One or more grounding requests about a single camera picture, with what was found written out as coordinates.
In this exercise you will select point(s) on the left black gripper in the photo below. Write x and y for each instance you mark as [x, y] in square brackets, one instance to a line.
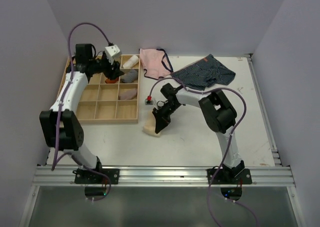
[112, 74]

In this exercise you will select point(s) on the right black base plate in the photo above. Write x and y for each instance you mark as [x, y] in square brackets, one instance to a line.
[224, 178]

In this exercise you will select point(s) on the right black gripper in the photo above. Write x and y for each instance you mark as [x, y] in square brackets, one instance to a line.
[162, 120]

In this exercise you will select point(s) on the orange rolled underwear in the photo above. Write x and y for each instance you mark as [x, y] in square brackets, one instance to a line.
[111, 81]

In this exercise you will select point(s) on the pink underwear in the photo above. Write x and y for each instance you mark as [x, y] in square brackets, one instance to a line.
[155, 63]

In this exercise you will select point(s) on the mauve rolled underwear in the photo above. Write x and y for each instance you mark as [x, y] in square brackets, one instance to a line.
[128, 94]

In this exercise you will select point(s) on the blue striped boxer shorts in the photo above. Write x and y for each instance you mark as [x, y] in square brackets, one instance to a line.
[204, 73]

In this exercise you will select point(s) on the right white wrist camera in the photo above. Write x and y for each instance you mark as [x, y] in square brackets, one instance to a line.
[150, 101]

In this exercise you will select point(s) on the aluminium mounting rail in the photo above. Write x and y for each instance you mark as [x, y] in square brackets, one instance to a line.
[168, 176]

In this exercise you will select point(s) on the grey rolled underwear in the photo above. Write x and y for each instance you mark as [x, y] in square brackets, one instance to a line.
[130, 76]

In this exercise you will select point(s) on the white rolled underwear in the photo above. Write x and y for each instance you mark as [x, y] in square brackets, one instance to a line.
[129, 61]

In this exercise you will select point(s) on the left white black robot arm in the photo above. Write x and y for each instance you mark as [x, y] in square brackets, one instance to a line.
[60, 126]

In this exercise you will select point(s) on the wooden compartment tray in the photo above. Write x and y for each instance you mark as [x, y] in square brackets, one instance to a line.
[100, 102]

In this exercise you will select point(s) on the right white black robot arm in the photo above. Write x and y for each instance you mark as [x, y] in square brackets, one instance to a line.
[219, 115]

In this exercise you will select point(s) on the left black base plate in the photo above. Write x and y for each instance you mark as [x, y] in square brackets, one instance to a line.
[89, 178]

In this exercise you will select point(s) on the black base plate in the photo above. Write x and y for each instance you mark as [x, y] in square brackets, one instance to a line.
[89, 178]
[224, 178]

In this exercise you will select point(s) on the beige underwear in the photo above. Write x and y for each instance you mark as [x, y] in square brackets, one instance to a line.
[149, 127]

